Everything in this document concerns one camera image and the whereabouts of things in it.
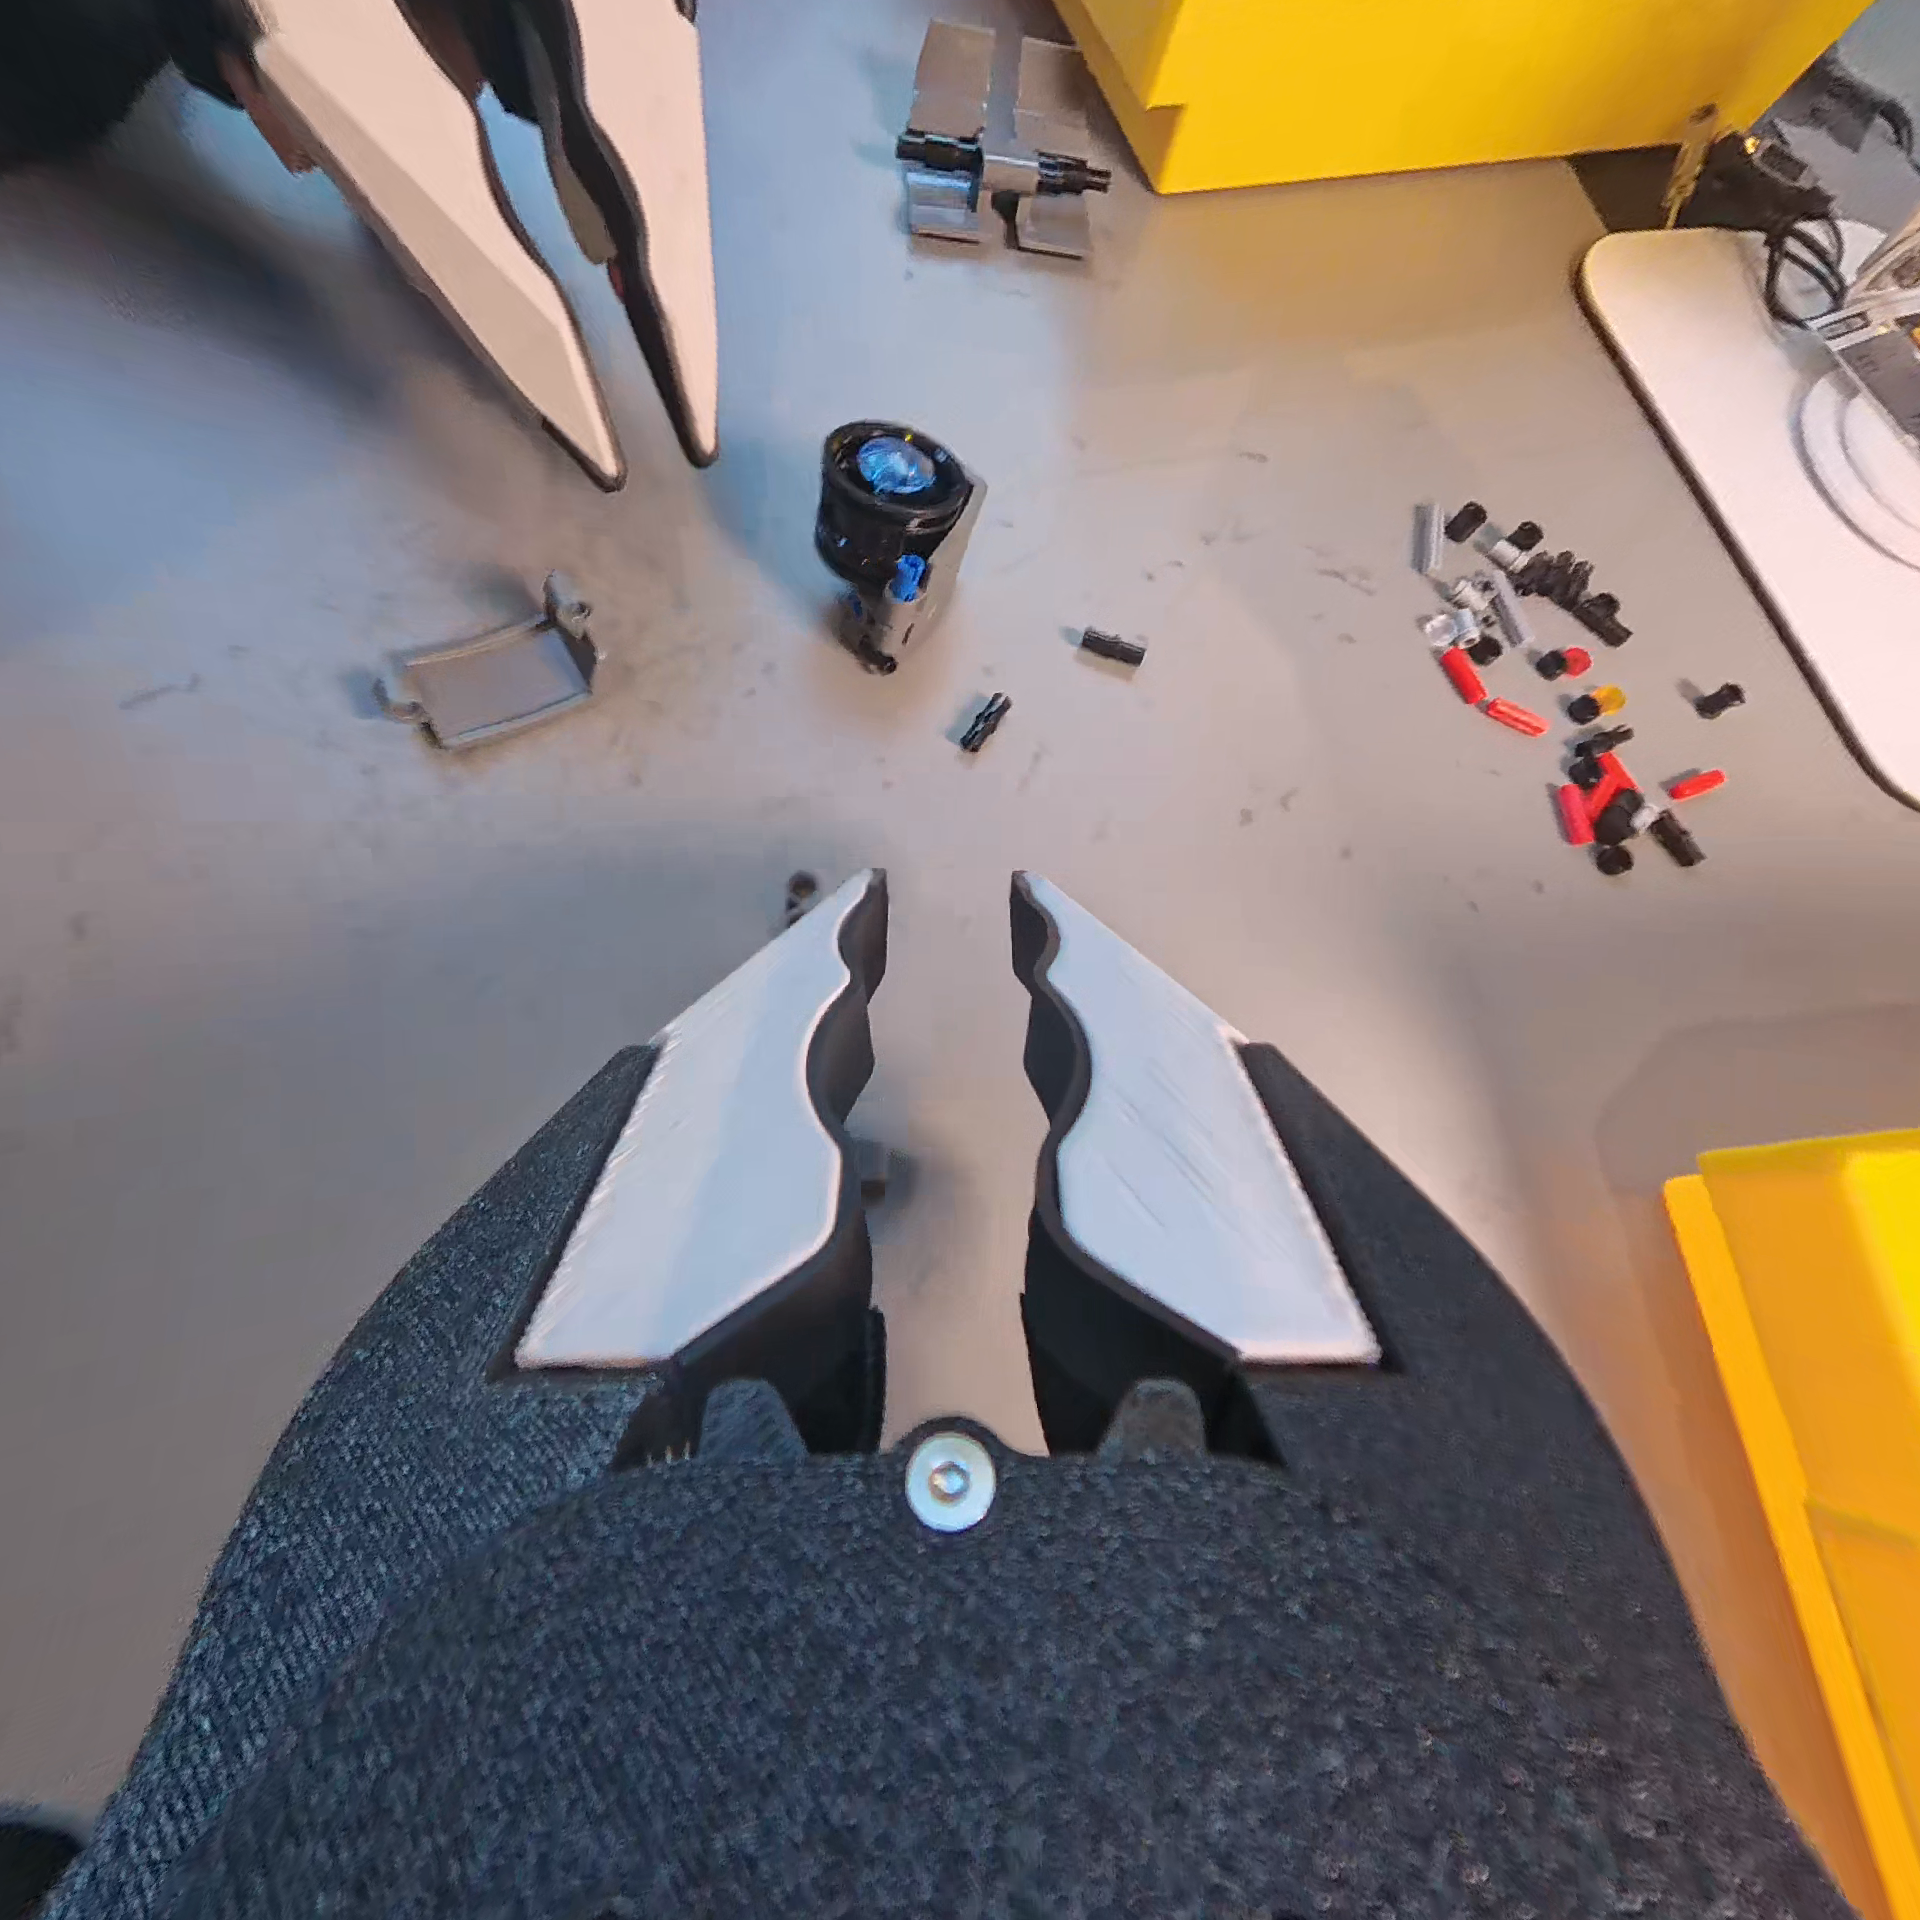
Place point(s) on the grey toy brick assembly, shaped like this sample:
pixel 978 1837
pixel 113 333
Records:
pixel 954 89

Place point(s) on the pile of small toy parts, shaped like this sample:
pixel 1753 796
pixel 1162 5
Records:
pixel 1568 579

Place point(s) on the black toy lens assembly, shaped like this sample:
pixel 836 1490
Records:
pixel 885 495

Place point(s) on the clear plastic bag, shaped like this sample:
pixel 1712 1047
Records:
pixel 1874 376

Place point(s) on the white rounded board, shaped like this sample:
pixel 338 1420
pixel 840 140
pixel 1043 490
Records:
pixel 1693 388

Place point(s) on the yellow storage bin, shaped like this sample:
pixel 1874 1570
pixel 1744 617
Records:
pixel 1349 76
pixel 1829 1348

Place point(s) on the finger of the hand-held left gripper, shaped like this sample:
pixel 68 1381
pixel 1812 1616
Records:
pixel 660 180
pixel 450 253

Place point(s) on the grey curved toy panel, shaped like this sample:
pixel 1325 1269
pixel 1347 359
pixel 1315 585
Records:
pixel 487 682

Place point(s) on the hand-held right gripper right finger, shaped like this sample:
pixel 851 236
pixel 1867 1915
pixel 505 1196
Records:
pixel 1185 1170

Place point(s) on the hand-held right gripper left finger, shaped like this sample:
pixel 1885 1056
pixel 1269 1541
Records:
pixel 704 1170

